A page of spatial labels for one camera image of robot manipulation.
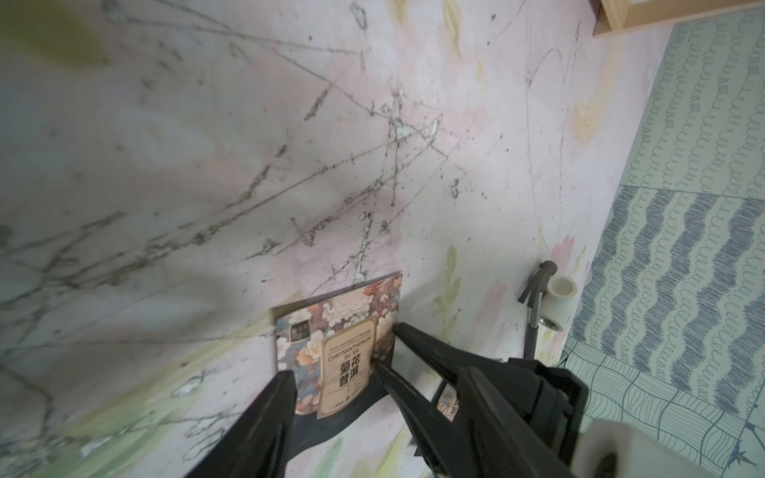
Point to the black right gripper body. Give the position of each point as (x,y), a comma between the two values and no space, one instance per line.
(551,400)

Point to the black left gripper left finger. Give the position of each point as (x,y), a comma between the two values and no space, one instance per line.
(257,444)

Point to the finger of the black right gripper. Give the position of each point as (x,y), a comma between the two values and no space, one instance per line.
(447,361)
(444,447)

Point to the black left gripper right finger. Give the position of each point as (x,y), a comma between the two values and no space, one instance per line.
(497,440)

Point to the black tea bag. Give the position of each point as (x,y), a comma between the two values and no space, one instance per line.
(329,343)
(446,401)

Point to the light wooden two-tier shelf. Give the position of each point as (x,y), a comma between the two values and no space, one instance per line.
(621,16)

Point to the black handled claw hammer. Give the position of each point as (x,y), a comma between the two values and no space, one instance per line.
(532,297)

